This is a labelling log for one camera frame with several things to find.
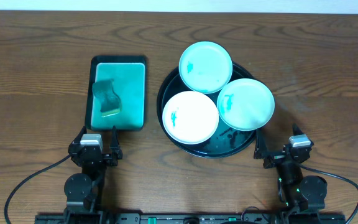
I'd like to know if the mint green plate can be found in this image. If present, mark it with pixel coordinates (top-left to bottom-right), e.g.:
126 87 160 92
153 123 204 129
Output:
178 41 232 94
216 78 275 131

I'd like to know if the black round tray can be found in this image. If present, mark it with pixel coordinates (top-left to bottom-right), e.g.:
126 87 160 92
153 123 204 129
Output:
157 68 255 159

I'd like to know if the green yellow scrub sponge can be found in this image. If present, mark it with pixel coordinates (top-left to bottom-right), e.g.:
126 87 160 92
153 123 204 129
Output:
92 79 121 117

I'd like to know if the white pink plate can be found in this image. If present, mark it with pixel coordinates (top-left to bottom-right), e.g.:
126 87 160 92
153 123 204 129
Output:
162 91 219 145

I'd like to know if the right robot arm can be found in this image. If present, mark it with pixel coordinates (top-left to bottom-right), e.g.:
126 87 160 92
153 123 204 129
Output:
254 124 327 213

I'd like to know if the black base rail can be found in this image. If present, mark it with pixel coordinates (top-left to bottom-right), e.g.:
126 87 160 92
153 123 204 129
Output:
34 213 346 224

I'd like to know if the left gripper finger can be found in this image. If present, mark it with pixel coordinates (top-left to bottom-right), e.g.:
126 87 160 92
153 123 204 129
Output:
109 126 123 159
73 126 87 144

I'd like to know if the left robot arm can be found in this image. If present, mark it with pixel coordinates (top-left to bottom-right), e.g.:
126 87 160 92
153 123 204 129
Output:
64 127 122 213

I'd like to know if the black rectangular tray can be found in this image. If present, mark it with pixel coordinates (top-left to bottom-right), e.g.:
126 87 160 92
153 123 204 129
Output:
84 55 148 132

